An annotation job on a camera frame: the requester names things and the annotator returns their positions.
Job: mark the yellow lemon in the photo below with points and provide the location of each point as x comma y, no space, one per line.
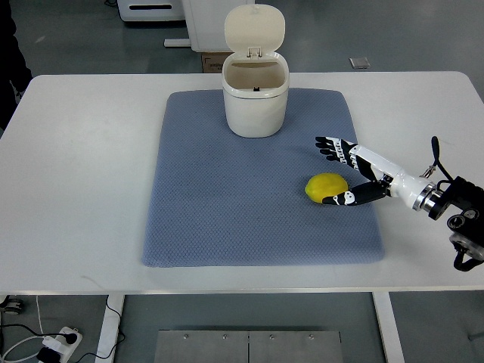
325,185

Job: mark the grey caster wheel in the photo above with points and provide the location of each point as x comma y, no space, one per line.
11,305

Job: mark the small grey floor plate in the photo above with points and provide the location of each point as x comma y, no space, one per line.
359,63

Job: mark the white appliance with black slot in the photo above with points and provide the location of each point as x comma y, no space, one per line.
150,10

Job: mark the dark clothed person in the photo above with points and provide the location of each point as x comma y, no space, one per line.
15,75

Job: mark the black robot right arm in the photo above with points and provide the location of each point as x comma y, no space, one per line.
467,226

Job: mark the grey metal base plate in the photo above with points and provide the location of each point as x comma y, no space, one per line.
248,346

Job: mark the white table leg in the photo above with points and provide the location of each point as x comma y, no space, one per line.
388,329
110,335

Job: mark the brown cardboard box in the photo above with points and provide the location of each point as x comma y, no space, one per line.
212,62

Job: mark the white power strip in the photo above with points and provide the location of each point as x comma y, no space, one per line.
64,343

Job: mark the black power plug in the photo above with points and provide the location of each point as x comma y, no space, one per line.
47,355

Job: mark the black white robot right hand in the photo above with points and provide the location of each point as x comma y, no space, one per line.
385,179

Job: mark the cream trash bin with lid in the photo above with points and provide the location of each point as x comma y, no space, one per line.
255,78

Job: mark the right white table leg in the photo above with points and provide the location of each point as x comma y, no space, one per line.
388,329

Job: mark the left white table leg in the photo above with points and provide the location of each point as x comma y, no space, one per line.
110,335

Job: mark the blue textured cloth mat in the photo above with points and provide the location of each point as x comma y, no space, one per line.
222,200

